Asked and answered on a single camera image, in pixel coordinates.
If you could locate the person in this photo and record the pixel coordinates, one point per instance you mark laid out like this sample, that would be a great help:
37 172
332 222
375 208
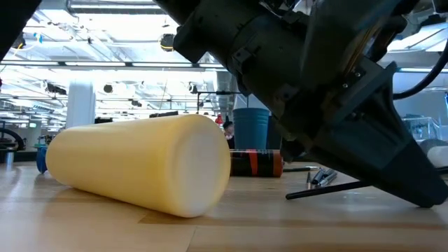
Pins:
229 133

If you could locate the black background cabinet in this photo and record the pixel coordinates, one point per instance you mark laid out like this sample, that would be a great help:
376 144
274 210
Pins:
103 120

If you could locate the black background monitor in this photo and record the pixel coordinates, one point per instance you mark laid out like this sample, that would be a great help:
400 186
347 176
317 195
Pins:
163 114

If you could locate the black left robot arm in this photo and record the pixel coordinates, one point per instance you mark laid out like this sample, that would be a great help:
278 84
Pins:
227 42

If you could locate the long ceiling light strip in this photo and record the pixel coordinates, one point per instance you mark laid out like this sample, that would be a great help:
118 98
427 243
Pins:
105 64

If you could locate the small dark blue paint bottle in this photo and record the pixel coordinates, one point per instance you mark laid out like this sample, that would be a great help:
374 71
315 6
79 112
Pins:
41 159

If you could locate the white pillar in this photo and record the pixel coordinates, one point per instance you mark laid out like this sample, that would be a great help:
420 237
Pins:
80 101

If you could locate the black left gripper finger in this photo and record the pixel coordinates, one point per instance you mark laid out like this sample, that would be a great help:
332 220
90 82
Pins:
385 157

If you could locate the large yellow paint bottle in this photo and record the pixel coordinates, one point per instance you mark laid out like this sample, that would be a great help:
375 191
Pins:
140 164

